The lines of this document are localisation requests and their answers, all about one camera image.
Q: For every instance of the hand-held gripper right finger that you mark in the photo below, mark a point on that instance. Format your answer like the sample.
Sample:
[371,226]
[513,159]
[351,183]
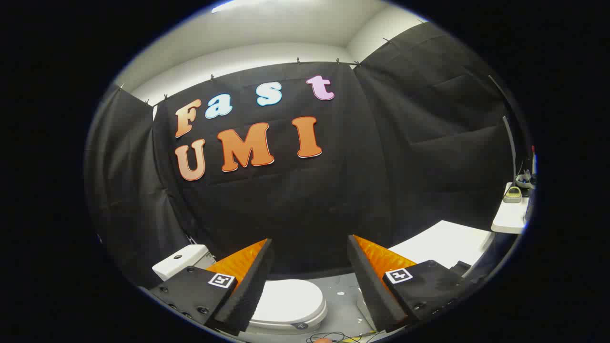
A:
[371,286]

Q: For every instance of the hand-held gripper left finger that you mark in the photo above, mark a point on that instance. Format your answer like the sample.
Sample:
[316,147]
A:
[252,286]

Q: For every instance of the white toilet lid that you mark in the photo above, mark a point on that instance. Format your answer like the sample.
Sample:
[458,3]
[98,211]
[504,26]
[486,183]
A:
[290,300]

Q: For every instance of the white toilet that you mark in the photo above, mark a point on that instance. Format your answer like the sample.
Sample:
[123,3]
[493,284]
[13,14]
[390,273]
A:
[181,262]

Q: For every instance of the white drawer cabinet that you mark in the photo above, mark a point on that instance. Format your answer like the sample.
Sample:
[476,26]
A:
[443,243]

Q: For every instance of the black backdrop cloth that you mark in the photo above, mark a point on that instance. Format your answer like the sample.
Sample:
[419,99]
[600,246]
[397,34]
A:
[310,200]

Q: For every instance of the white shelf board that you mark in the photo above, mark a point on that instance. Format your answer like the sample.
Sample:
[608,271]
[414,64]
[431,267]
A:
[510,216]

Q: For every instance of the small grey green device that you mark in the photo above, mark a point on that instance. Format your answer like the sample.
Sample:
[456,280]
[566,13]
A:
[513,195]

